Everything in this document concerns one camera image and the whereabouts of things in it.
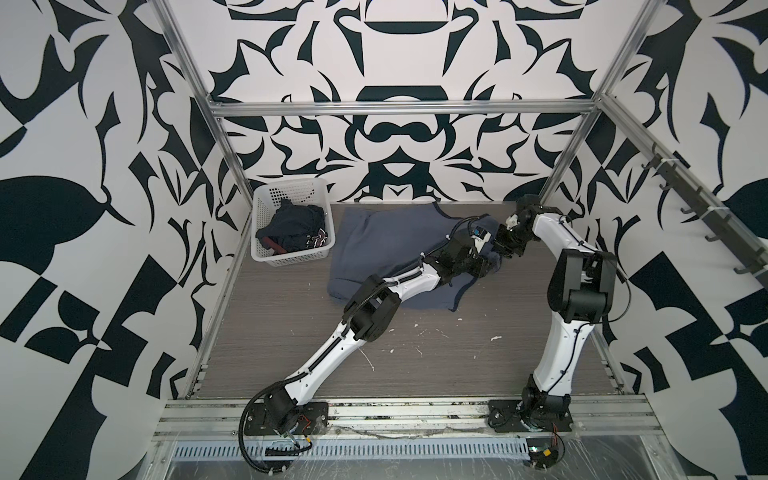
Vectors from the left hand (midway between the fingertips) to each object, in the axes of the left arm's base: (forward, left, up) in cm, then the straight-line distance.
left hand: (498, 253), depth 95 cm
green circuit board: (-50, +1, -9) cm, 51 cm away
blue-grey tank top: (+13, +39, -7) cm, 41 cm away
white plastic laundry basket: (+34, +62, -4) cm, 71 cm away
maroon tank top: (+6, +73, +1) cm, 73 cm away
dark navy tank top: (+12, +66, +2) cm, 67 cm away
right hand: (+5, 0, 0) cm, 5 cm away
